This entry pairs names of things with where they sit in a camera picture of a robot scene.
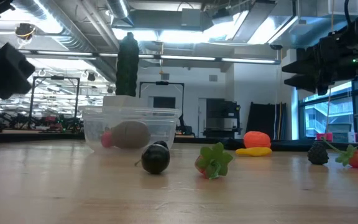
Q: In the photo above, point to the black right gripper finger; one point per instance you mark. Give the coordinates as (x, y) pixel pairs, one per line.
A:
(306, 82)
(306, 67)

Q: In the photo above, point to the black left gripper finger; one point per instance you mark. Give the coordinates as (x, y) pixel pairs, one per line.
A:
(11, 88)
(11, 62)

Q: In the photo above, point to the toy blackberry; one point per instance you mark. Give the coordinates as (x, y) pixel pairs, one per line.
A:
(318, 154)

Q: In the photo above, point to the orange toy tangerine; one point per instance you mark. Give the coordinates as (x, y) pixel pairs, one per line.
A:
(256, 139)

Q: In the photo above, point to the yellow toy banana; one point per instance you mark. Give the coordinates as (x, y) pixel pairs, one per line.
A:
(253, 152)

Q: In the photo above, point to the small red toy strawberry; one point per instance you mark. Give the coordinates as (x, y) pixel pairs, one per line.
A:
(106, 140)

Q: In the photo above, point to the brown toy kiwi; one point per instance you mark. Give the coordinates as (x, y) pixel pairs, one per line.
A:
(132, 134)

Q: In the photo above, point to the dark purple toy grape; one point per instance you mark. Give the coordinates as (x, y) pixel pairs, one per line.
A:
(155, 158)

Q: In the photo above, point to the clear plastic tupperware container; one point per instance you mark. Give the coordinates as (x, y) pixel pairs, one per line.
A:
(163, 130)

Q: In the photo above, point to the round ceiling dome fixture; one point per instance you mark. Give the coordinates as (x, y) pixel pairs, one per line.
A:
(25, 30)

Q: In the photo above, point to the black curtain panel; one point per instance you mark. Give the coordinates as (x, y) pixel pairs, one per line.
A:
(263, 119)

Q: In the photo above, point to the pink box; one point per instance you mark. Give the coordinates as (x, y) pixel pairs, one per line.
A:
(324, 137)

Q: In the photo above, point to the black cloth mat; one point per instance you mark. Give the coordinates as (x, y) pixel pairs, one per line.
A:
(287, 145)

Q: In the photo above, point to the teal and white box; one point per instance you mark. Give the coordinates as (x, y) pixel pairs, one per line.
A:
(343, 137)

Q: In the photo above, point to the black equipment rack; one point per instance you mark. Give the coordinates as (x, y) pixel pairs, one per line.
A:
(222, 118)

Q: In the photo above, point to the white hexagonal plant pot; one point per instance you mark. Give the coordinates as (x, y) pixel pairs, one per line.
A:
(123, 101)

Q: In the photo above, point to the green cactus plant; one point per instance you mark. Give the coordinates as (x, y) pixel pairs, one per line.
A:
(127, 68)

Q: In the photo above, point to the long ceiling light strip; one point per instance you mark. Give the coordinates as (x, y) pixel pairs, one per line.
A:
(188, 58)

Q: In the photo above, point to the strawberry with big green leaves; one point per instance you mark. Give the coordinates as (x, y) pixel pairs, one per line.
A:
(213, 160)

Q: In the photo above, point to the glass window with dark frame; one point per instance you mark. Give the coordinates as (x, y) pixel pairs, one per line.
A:
(340, 105)

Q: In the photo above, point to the silver round air duct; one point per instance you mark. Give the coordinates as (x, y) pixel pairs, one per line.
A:
(118, 7)

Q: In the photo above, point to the black wall screen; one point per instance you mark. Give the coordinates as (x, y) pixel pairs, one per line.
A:
(164, 102)

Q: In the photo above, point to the grey rectangular air duct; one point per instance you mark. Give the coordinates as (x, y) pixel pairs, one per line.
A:
(166, 21)

